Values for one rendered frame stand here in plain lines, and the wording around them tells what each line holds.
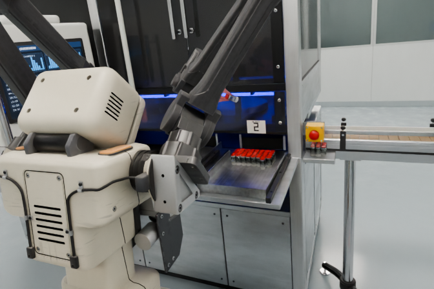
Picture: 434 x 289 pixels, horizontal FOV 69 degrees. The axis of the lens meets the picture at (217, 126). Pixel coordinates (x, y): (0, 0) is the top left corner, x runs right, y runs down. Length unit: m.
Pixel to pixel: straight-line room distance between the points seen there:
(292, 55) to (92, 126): 0.91
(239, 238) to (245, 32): 1.25
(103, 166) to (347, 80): 5.58
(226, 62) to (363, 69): 5.35
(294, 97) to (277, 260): 0.84
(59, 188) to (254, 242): 1.22
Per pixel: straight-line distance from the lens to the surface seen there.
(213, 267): 1.91
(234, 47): 0.66
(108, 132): 0.64
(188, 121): 0.65
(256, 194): 1.10
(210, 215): 1.71
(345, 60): 5.93
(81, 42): 1.65
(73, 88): 0.68
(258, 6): 0.67
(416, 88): 6.09
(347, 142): 1.49
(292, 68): 1.32
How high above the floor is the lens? 1.42
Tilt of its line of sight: 16 degrees down
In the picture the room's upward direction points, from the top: 6 degrees counter-clockwise
